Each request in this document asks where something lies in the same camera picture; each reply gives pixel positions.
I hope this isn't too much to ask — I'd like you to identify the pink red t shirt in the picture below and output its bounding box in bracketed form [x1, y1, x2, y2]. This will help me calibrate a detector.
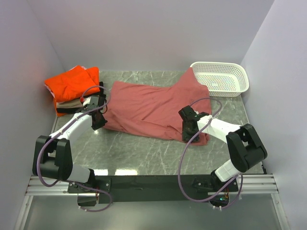
[104, 68, 212, 141]

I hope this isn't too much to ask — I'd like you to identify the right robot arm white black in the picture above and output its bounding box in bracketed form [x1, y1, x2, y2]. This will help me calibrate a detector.
[178, 106, 267, 191]

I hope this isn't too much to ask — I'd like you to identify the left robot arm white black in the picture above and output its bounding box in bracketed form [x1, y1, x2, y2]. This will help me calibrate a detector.
[32, 96, 107, 193]

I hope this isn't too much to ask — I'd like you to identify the beige folded t shirt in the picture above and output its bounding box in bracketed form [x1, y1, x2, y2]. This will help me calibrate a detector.
[56, 98, 83, 109]

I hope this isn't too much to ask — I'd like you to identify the orange folded t shirt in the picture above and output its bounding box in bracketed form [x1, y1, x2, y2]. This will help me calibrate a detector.
[45, 65, 100, 107]

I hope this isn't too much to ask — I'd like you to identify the white perforated plastic basket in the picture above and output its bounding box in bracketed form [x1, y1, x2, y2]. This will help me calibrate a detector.
[190, 61, 249, 97]

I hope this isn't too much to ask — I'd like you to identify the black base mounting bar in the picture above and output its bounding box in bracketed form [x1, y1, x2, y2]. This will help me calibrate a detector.
[67, 174, 240, 205]

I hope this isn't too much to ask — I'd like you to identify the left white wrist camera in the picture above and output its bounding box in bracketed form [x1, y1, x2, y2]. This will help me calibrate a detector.
[80, 96, 91, 106]

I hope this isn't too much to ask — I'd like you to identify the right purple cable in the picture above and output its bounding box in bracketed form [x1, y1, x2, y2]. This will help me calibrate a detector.
[178, 98, 243, 210]

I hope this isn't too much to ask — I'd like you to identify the aluminium rail frame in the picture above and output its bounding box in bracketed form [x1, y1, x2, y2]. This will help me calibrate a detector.
[25, 174, 279, 196]

